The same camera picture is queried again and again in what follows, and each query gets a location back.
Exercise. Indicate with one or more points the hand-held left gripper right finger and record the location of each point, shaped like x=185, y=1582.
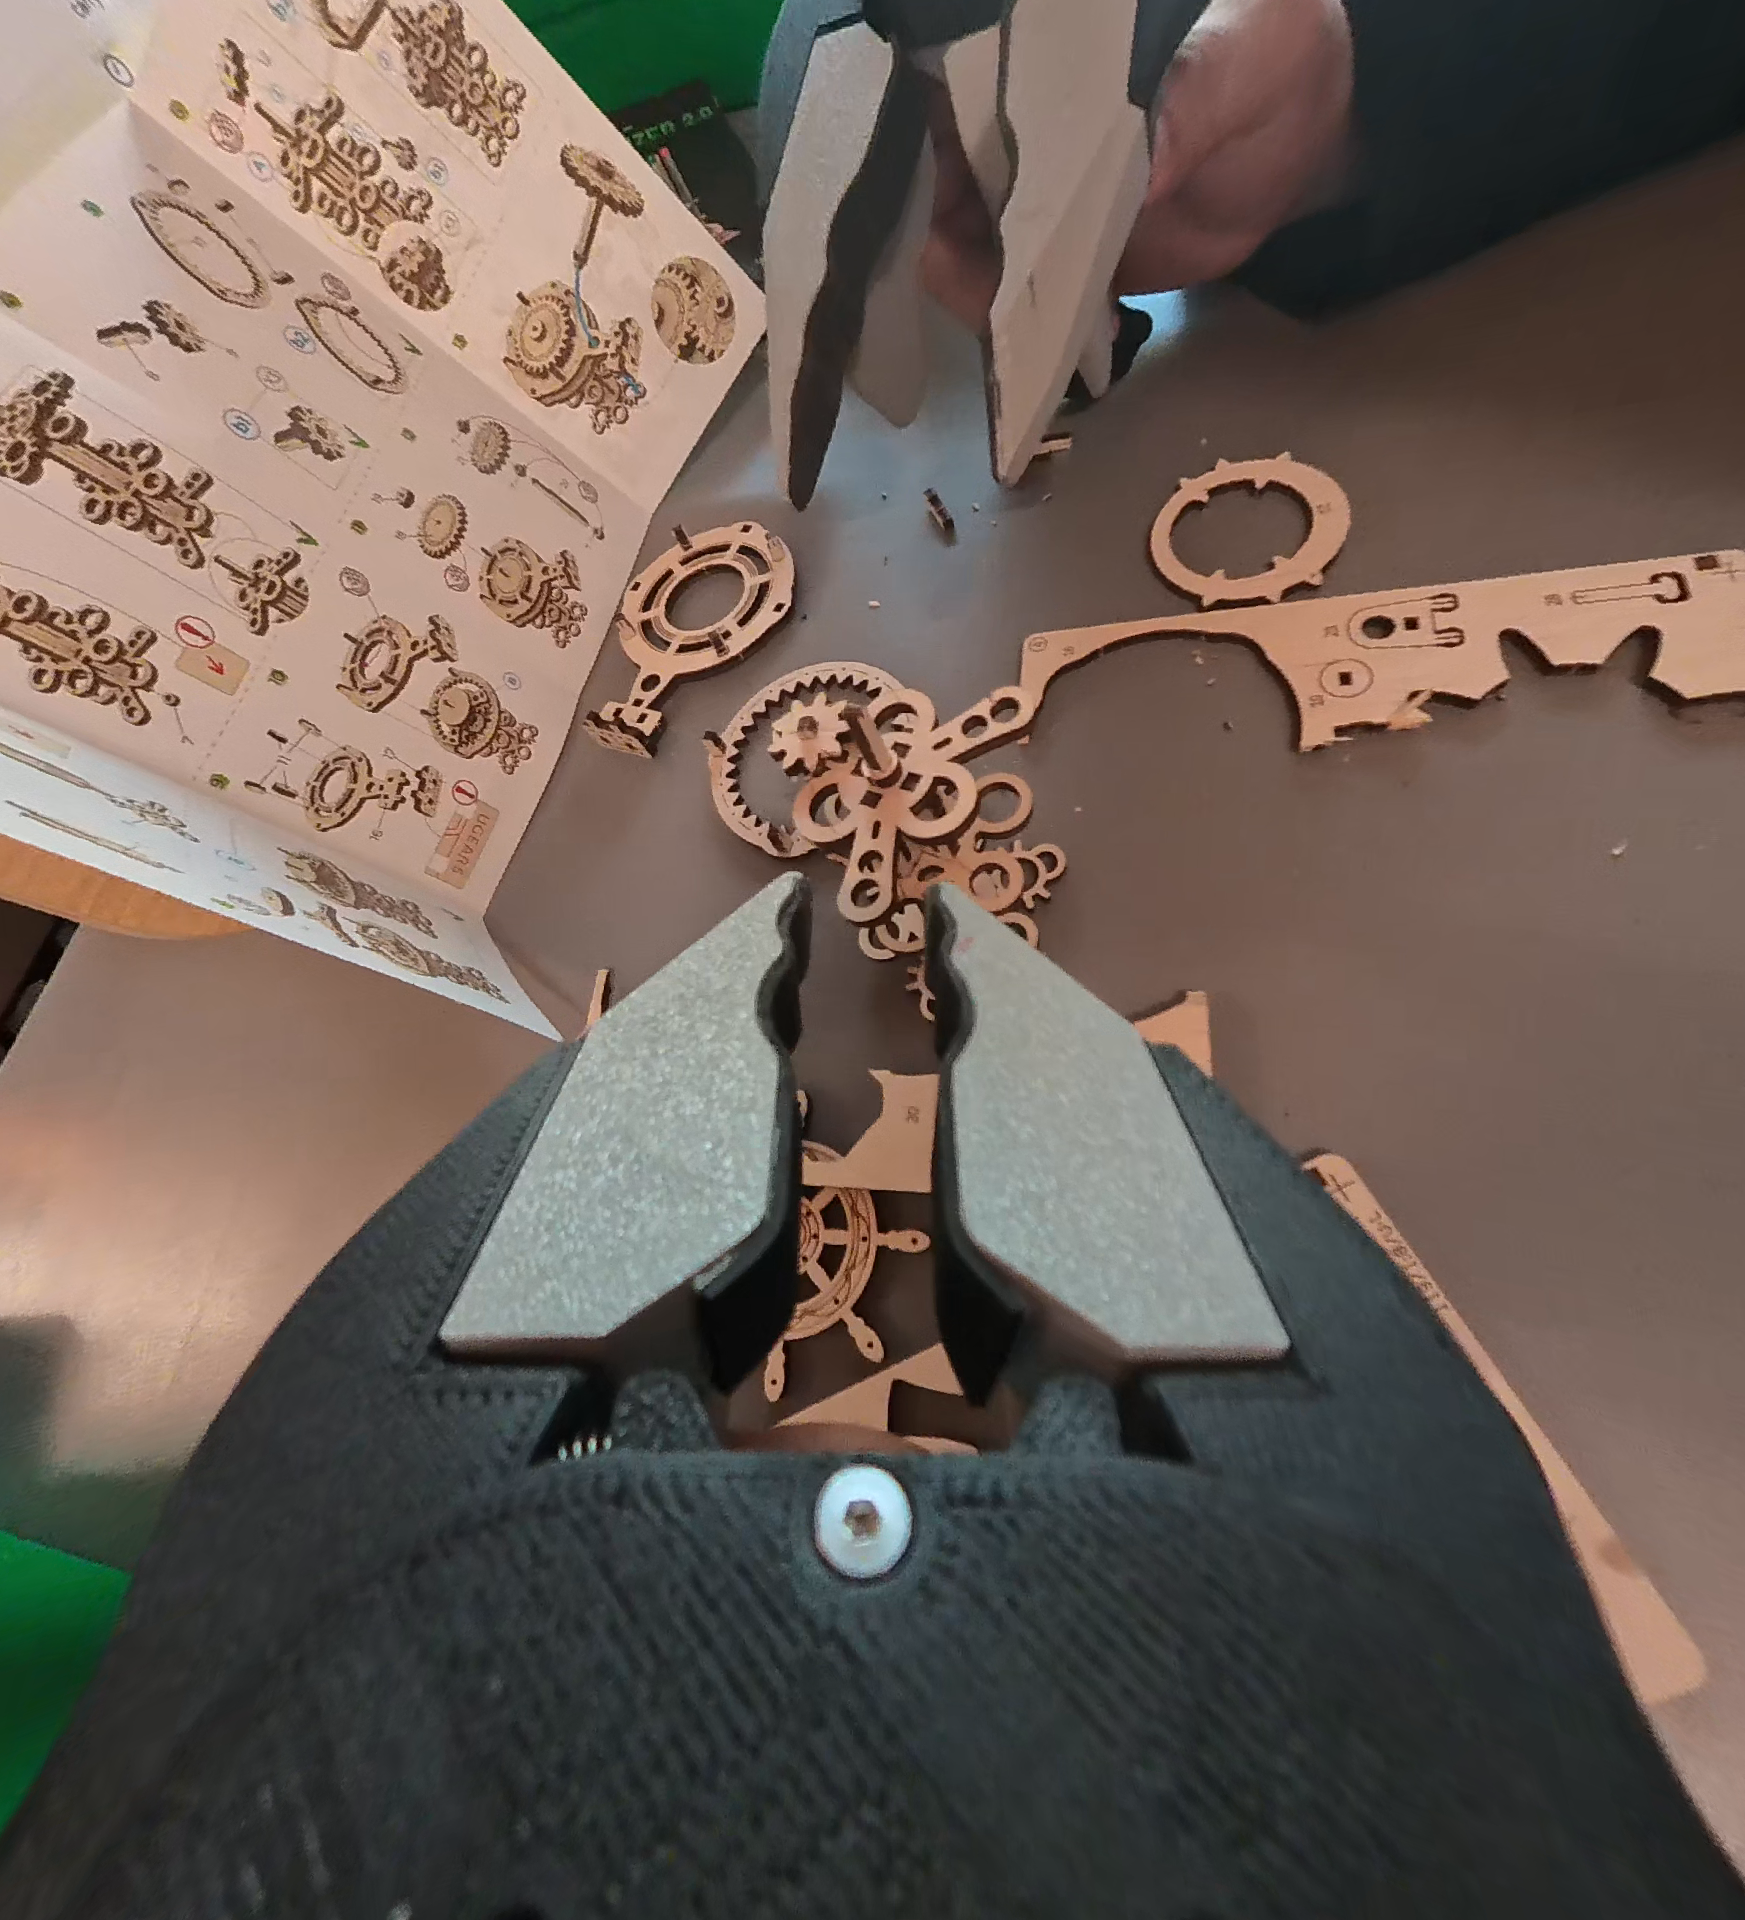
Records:
x=1098, y=1170

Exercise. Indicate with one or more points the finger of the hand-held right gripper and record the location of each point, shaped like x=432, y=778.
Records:
x=814, y=195
x=1069, y=180

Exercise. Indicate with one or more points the person's right forearm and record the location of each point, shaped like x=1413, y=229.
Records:
x=1563, y=122

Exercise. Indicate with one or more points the folded paper instruction sheet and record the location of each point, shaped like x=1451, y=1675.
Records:
x=362, y=451

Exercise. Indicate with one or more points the wooden gear assembly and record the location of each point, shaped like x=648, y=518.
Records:
x=904, y=810

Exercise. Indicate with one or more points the long wooden sheet offcut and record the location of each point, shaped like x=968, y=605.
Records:
x=1563, y=646

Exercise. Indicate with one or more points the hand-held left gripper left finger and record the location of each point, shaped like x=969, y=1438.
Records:
x=632, y=1155

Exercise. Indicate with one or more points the person's right hand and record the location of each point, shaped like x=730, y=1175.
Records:
x=1234, y=166

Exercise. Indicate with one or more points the laser-cut wooden parts sheet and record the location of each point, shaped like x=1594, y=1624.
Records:
x=1532, y=1441
x=904, y=1119

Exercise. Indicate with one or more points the small dark wooden peg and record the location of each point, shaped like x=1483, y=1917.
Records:
x=939, y=512

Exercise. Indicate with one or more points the black cardboard box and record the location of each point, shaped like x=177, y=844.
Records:
x=693, y=166

